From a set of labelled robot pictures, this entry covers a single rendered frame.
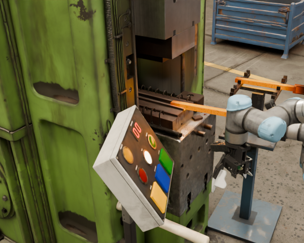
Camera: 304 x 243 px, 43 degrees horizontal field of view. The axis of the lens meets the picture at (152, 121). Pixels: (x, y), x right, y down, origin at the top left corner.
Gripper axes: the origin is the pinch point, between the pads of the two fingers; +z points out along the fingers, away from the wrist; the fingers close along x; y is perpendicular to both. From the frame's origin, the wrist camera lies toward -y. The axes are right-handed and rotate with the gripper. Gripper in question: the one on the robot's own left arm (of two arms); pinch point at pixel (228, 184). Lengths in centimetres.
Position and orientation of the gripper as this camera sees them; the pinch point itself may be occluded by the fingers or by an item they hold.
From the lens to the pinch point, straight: 144.0
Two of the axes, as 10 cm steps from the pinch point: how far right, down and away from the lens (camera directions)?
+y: 5.1, 4.0, -7.6
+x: 8.6, -2.7, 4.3
